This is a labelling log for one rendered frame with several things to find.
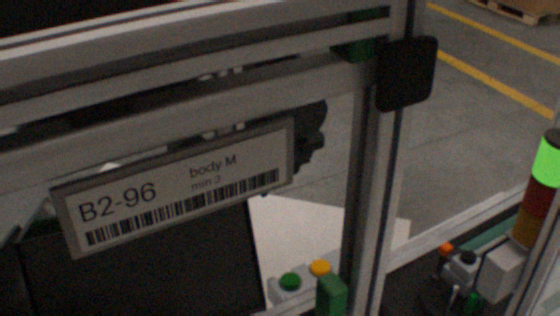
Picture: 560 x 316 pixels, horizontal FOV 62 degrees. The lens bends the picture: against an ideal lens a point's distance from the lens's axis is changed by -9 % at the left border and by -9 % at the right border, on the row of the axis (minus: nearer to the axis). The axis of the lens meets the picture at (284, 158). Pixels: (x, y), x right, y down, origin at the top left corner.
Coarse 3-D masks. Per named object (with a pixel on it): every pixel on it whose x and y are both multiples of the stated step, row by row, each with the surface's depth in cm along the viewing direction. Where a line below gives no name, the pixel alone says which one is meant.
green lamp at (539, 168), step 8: (544, 144) 56; (544, 152) 56; (552, 152) 55; (536, 160) 58; (544, 160) 56; (552, 160) 55; (536, 168) 58; (544, 168) 56; (552, 168) 55; (536, 176) 58; (544, 176) 57; (552, 176) 56; (552, 184) 56
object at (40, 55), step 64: (192, 0) 16; (256, 0) 16; (320, 0) 16; (384, 0) 18; (0, 64) 12; (64, 64) 13; (128, 64) 15; (192, 64) 15; (0, 128) 13; (384, 128) 21; (384, 192) 24; (384, 256) 26
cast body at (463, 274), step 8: (456, 256) 85; (464, 256) 84; (472, 256) 84; (448, 264) 88; (456, 264) 84; (464, 264) 84; (472, 264) 83; (448, 272) 87; (456, 272) 85; (464, 272) 83; (472, 272) 82; (448, 280) 88; (456, 280) 86; (464, 280) 84; (472, 280) 84; (464, 288) 84; (472, 288) 85; (464, 296) 85; (480, 296) 84
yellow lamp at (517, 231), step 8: (520, 208) 62; (520, 216) 62; (528, 216) 60; (520, 224) 62; (528, 224) 61; (536, 224) 60; (512, 232) 64; (520, 232) 62; (528, 232) 61; (536, 232) 61; (520, 240) 63; (528, 240) 62; (536, 240) 61
